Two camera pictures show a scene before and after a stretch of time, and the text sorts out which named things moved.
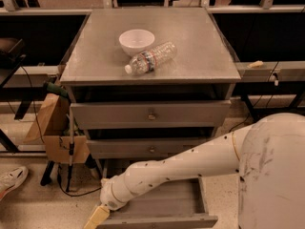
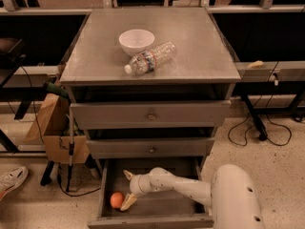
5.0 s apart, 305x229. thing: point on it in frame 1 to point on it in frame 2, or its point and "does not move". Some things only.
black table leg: [250, 107] does not move
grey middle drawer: [142, 148] does not move
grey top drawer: [107, 115] does not move
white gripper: [107, 195] to [137, 185]
